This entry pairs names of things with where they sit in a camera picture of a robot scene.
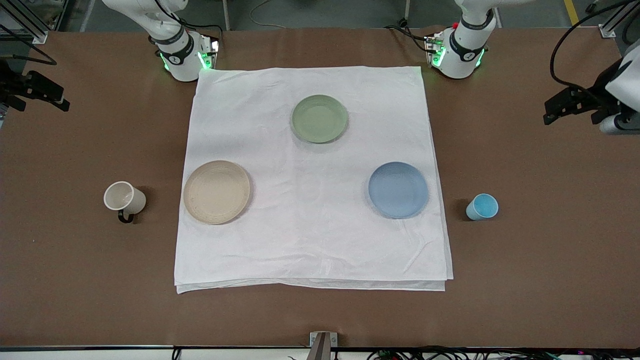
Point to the white cloth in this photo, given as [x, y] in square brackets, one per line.
[310, 225]

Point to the aluminium frame profile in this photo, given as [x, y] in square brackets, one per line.
[617, 22]
[25, 22]

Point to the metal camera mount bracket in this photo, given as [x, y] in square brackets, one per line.
[322, 345]

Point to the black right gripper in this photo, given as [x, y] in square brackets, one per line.
[11, 84]

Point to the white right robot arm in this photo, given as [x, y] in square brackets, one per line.
[180, 62]

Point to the blue cup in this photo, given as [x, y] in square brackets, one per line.
[482, 207]

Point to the green plate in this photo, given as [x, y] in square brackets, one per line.
[319, 119]

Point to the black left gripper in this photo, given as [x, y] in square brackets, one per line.
[595, 98]

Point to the blue plate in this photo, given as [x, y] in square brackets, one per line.
[398, 190]

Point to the beige gray plate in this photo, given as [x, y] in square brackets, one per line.
[216, 192]

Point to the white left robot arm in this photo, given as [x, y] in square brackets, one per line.
[460, 57]

